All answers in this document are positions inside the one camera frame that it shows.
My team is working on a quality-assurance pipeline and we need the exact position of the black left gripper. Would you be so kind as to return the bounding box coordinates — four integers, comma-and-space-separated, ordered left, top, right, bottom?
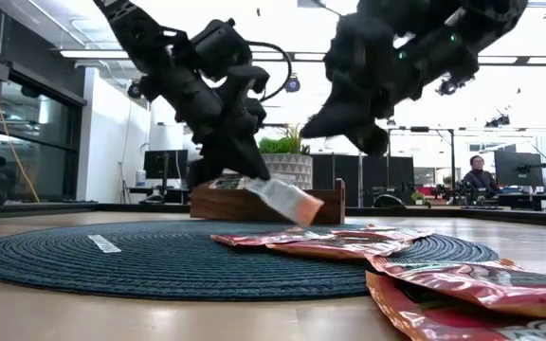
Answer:
142, 61, 272, 188

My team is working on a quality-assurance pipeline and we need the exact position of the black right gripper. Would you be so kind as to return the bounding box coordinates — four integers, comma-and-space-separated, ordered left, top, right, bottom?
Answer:
300, 13, 426, 156

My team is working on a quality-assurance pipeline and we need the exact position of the brown Ahmad tea packet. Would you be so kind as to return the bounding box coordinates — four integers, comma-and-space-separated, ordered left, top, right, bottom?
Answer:
209, 172, 255, 190

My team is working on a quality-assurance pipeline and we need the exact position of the white orange Tazo tea packet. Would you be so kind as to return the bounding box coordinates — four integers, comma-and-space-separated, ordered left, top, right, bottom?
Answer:
242, 174, 325, 227

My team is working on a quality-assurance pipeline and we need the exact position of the wooden three-compartment tray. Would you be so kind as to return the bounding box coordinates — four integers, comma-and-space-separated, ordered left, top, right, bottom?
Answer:
189, 177, 347, 226

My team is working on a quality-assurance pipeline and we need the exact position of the succulent in white patterned pot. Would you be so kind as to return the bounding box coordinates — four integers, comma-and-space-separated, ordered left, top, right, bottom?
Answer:
257, 124, 315, 190

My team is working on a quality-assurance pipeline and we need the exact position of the black office monitor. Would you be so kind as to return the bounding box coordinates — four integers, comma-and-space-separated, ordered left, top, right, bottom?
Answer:
494, 150, 544, 188
143, 149, 190, 181

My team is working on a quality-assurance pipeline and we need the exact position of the round dark blue woven placemat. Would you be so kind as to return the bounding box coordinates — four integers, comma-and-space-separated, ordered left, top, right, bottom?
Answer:
0, 220, 501, 302

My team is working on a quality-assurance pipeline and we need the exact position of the person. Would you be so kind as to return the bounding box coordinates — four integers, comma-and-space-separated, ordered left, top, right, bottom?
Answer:
461, 154, 502, 200

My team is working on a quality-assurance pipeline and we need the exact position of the white paper strip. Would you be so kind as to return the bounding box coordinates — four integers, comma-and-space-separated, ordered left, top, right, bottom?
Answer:
86, 233, 123, 255

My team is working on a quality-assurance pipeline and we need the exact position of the black ceiling camera rig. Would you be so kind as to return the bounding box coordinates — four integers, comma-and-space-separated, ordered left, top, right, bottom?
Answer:
436, 75, 466, 98

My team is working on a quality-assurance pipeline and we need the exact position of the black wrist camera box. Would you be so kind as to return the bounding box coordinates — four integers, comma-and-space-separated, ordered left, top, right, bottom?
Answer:
190, 17, 254, 82

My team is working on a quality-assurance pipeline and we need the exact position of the black aluminium table frame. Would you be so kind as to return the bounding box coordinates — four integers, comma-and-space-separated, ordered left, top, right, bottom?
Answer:
0, 201, 546, 229

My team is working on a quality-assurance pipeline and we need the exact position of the yellow hanging cable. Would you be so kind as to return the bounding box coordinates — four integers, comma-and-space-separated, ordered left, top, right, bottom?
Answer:
0, 37, 42, 204

